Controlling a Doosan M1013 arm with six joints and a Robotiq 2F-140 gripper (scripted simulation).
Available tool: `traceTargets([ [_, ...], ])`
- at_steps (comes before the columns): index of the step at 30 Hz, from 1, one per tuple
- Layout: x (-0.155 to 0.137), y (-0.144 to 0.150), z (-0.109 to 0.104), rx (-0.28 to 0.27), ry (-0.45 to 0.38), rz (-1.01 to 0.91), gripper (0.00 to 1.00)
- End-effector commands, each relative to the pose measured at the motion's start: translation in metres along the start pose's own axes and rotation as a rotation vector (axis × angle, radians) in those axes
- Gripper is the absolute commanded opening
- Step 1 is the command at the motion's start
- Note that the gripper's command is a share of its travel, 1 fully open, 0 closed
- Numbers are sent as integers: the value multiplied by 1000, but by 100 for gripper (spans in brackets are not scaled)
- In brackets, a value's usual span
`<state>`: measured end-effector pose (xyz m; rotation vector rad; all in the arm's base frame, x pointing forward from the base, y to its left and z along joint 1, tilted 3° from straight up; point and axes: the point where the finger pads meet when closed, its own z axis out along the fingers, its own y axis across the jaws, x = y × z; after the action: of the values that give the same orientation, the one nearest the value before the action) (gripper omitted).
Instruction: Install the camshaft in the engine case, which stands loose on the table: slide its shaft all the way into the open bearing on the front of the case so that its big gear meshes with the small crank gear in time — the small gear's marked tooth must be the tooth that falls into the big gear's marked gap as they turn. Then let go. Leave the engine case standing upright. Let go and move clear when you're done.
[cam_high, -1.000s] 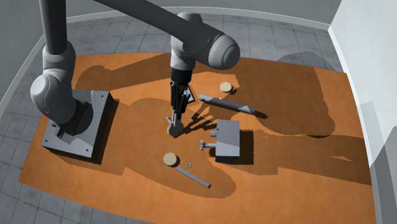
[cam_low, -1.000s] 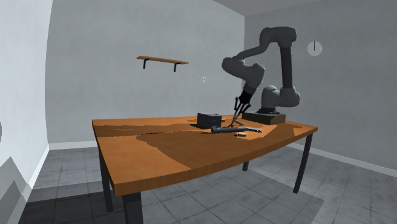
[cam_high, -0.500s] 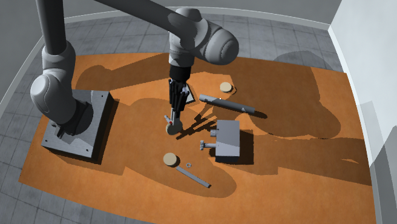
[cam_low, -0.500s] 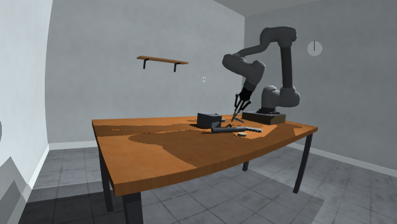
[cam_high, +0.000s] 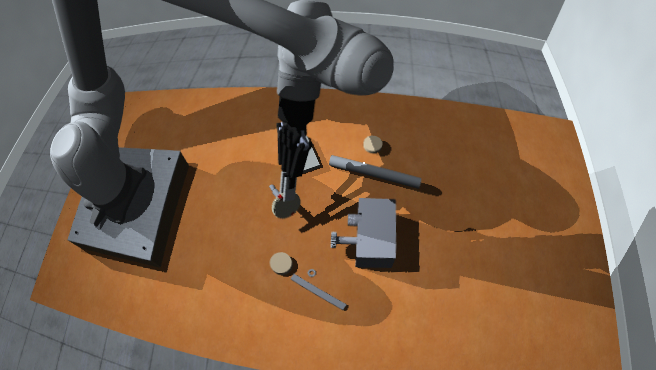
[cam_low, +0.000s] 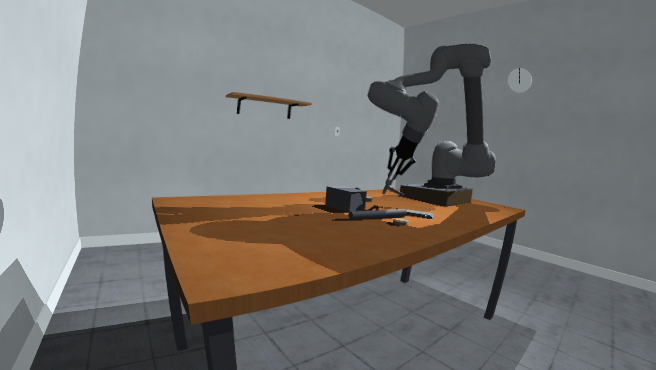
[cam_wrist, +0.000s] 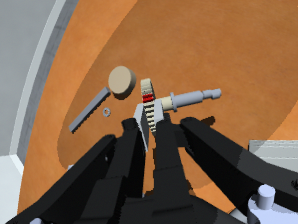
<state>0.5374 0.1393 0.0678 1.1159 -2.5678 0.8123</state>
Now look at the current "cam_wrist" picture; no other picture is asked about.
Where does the long grey metal rod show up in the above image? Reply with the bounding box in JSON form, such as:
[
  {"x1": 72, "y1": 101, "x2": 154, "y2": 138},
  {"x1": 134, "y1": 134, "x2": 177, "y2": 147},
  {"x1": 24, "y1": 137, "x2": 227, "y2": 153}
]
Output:
[{"x1": 230, "y1": 208, "x2": 248, "y2": 224}]

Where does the grey shaft with beige toothed gear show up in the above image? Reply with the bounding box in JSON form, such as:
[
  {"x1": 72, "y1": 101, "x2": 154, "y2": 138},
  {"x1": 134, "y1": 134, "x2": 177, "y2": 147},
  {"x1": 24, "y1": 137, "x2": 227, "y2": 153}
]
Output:
[{"x1": 141, "y1": 78, "x2": 221, "y2": 136}]

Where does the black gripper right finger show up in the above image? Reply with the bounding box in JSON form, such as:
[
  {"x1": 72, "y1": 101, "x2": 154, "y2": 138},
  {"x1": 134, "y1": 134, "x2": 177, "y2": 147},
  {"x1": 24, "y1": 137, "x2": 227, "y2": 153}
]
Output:
[{"x1": 151, "y1": 99, "x2": 298, "y2": 224}]

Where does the grey flat bar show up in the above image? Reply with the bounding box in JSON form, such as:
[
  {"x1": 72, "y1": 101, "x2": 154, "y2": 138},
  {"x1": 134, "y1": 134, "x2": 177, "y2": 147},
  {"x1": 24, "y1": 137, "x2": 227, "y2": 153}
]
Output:
[{"x1": 69, "y1": 87, "x2": 111, "y2": 132}]

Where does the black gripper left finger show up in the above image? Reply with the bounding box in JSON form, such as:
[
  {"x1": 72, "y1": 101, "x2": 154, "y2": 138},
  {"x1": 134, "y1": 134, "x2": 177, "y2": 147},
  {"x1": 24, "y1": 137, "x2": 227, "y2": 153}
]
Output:
[{"x1": 5, "y1": 103, "x2": 149, "y2": 224}]

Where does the beige short cylinder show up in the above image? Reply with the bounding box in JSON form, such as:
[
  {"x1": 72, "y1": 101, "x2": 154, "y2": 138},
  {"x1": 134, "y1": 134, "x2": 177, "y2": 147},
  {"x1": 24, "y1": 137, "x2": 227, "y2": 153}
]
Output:
[{"x1": 108, "y1": 66, "x2": 136, "y2": 95}]

